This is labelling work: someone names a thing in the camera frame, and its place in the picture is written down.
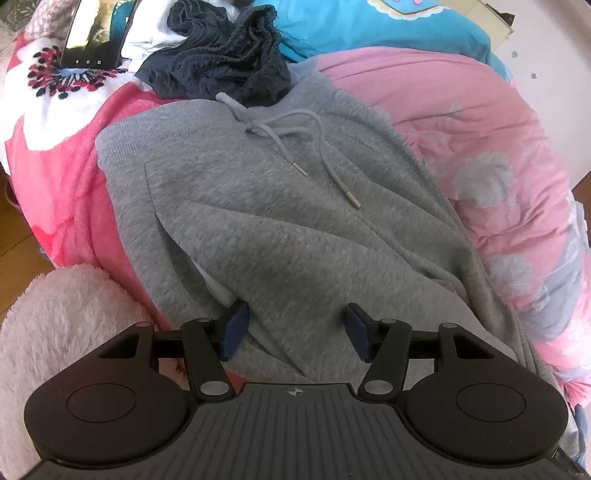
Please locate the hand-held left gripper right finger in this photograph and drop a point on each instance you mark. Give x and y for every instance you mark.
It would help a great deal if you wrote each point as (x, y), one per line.
(360, 330)

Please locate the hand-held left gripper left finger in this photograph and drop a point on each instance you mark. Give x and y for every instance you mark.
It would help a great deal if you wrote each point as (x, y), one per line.
(235, 327)

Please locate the pink grey floral quilt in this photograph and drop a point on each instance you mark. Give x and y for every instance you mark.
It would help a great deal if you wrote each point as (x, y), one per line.
(498, 161)

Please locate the pink floral fleece blanket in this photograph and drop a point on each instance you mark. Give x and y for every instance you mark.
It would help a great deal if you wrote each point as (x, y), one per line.
(60, 152)

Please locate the dark navy garment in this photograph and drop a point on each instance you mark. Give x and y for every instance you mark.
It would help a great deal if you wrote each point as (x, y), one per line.
(217, 60)

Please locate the blue patterned blanket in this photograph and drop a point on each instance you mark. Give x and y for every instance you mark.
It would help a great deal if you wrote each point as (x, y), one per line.
(369, 27)

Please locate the white garment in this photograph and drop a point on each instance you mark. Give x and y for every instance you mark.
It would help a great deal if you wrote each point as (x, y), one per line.
(147, 32)

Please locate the black smartphone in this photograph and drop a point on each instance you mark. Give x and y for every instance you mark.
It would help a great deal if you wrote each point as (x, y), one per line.
(94, 32)

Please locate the cardboard box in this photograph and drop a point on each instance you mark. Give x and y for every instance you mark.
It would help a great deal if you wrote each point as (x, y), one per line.
(491, 14)

